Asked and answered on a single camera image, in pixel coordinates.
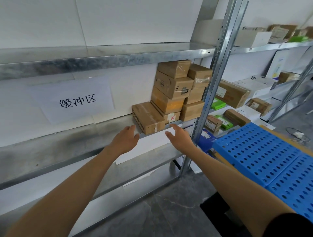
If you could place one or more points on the person's left hand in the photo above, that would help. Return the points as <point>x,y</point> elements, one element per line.
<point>123,142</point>

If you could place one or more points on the person's right hand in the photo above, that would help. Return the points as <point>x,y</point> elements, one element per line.
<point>182,141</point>

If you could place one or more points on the person's right thumb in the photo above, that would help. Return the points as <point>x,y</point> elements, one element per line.
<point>170,135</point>

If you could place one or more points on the person's left thumb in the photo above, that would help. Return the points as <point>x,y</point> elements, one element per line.
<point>136,139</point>

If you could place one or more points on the person's left forearm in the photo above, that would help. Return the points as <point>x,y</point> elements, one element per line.
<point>71,190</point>

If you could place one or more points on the person's right forearm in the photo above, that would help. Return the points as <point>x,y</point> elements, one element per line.
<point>234,190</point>

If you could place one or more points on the long flat printed carton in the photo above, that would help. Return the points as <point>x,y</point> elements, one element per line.
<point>148,117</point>

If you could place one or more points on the blue product box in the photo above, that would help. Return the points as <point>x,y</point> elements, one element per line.
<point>206,140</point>

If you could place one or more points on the small brown labelled box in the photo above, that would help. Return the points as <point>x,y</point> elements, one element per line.
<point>213,124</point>

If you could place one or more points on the stack of brown cardboard boxes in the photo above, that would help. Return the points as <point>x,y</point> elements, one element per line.
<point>173,86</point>

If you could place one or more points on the green packet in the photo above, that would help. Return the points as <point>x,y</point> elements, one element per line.
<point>226,123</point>
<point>218,104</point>

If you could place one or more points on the white paper sign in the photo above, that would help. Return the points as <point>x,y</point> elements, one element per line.
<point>78,102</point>

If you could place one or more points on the oblong brown cardboard box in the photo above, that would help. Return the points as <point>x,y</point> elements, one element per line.
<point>237,117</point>

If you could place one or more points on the large brown labelled cardboard box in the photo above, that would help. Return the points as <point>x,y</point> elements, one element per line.
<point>232,94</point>

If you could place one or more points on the plain white flat box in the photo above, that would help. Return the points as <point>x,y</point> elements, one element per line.
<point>249,112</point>

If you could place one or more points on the person's black trouser leg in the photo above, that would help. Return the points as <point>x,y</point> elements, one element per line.
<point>215,206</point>

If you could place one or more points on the galvanized metal shelf rack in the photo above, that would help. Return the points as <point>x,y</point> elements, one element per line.
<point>97,61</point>

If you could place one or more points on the blue perforated plastic crate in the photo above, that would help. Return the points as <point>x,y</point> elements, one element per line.
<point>259,153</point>

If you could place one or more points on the small brown cardboard box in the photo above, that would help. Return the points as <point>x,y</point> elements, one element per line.
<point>260,106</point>

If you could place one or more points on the white printed cardboard box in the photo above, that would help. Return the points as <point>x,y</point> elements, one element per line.
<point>255,86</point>

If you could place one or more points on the open white cardboard box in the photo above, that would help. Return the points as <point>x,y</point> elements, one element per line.
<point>253,39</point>

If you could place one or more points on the white board with blue print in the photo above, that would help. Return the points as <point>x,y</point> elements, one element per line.
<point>277,63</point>

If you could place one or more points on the low brown cardboard box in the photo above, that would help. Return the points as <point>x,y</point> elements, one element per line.
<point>288,77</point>

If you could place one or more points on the grey metal shelf rack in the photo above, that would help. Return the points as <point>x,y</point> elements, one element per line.
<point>269,46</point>

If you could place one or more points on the brown box with white bag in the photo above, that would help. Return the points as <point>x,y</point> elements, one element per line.
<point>281,33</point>

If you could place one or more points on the black sleeve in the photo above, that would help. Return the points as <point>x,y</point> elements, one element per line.
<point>291,227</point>

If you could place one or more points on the bright green flat item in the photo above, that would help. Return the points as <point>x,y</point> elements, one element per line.
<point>298,39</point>

